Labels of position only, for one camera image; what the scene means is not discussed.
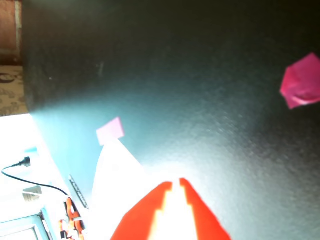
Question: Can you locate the black cable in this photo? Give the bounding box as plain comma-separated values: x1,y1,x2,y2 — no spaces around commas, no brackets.
1,156,70,198

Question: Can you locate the orange and black tool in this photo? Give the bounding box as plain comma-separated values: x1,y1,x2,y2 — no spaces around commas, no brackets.
58,196,86,240

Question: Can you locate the small cube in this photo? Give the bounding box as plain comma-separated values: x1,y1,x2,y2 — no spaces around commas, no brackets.
279,52,320,110

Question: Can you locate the small grey card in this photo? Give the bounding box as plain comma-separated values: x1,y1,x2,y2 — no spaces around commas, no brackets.
22,185,42,204

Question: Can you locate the metal ruler strip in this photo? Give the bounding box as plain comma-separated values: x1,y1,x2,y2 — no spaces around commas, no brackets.
68,174,90,210

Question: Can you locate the flat paper sheet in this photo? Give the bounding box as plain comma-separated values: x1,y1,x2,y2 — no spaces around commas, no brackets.
91,138,156,240

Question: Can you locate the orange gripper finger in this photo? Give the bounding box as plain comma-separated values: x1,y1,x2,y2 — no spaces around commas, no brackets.
178,177,232,240
109,181,174,240

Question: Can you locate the pink sticky note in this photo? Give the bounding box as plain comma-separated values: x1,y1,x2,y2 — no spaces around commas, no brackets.
96,116,125,147

